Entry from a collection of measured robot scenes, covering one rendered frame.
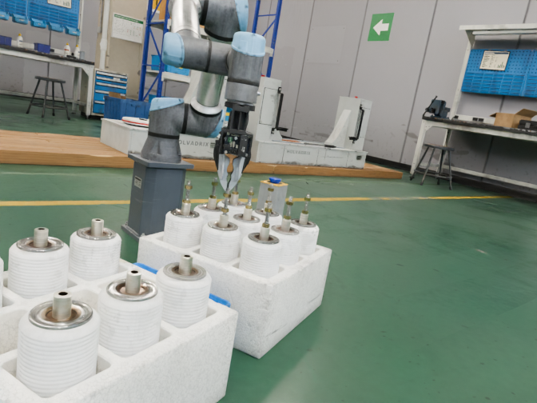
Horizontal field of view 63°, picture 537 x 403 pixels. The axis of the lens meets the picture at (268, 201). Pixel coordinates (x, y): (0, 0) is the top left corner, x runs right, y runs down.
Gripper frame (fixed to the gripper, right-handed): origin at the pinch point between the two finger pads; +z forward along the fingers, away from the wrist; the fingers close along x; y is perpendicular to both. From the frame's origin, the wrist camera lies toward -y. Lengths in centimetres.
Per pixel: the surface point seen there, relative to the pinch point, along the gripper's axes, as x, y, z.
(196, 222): -6.3, -2.3, 11.0
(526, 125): 324, -311, -45
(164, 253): -13.1, 0.7, 19.0
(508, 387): 72, 24, 35
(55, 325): -23, 54, 10
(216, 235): -1.4, 5.7, 11.2
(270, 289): 11.0, 18.6, 17.9
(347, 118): 144, -345, -22
